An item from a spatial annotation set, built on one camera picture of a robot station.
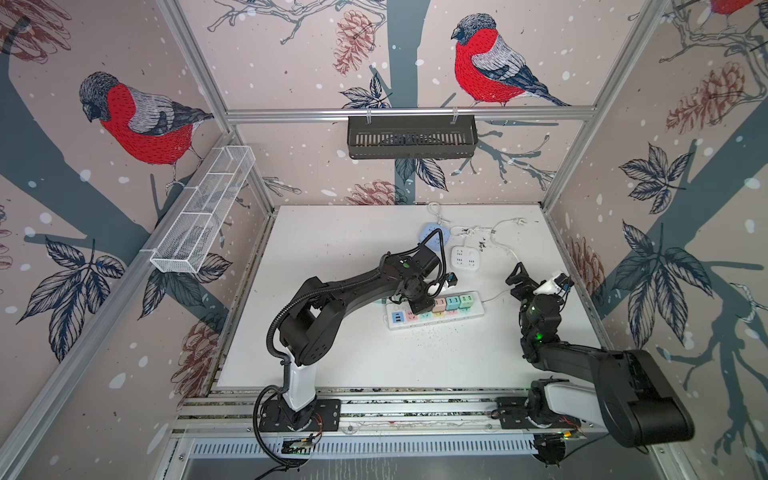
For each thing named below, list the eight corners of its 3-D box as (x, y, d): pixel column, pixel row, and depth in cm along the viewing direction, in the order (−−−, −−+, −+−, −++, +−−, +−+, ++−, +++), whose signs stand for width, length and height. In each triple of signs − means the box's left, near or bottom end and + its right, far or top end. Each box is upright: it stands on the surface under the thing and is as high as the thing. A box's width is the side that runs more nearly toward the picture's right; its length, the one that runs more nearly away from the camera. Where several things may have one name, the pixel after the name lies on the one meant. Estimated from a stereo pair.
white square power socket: (449, 267, 104) (450, 263, 102) (451, 248, 110) (452, 243, 108) (477, 271, 103) (479, 267, 101) (478, 252, 108) (479, 247, 107)
